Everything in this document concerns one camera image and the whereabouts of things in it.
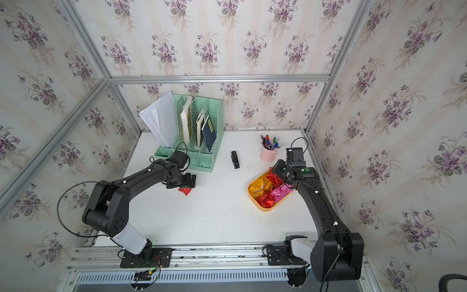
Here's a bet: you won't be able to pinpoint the cream book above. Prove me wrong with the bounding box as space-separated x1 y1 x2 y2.
180 96 193 144

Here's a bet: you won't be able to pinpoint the black stapler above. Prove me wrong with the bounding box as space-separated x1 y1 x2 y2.
231 151 240 169

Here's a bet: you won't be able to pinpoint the mint green desk organizer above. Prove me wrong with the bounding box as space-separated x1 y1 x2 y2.
154 94 224 173

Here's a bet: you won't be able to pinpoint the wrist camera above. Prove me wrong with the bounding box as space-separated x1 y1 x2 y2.
167 150 190 170
286 147 306 167

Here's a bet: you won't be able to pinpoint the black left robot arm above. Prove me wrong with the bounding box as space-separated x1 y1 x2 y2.
81 151 197 261

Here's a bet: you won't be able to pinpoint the yellow tea bag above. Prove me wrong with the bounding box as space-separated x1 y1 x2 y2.
248 177 272 197

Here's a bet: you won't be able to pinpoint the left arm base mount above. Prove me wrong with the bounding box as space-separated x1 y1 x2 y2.
119 248 173 269

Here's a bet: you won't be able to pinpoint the yellow storage tray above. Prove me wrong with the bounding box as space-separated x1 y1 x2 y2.
248 168 295 212

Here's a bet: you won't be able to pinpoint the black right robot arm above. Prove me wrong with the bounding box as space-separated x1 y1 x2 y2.
272 159 364 282

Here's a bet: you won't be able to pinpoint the pink pen cup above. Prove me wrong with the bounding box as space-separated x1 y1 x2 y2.
260 147 277 163

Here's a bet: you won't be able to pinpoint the pens in cup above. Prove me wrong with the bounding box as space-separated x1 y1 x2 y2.
261 135 281 150

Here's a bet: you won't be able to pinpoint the aluminium rail frame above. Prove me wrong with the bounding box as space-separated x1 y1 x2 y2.
66 242 303 271

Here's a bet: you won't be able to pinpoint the dark blue booklet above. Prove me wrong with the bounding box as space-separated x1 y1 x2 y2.
201 116 216 152

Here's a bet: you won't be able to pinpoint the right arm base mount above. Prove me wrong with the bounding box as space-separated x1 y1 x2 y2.
262 236 316 266

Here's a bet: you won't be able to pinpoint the pink tea bag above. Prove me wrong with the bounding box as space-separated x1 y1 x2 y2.
271 183 294 203

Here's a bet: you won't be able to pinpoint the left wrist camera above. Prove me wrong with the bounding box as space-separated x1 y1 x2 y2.
167 150 190 170

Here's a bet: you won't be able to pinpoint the white paper stack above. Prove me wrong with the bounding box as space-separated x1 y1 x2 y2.
139 91 179 148

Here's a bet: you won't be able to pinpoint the beige notebook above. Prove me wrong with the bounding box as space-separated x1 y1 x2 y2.
196 109 205 147

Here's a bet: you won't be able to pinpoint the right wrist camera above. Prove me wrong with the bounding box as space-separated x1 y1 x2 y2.
286 147 306 167

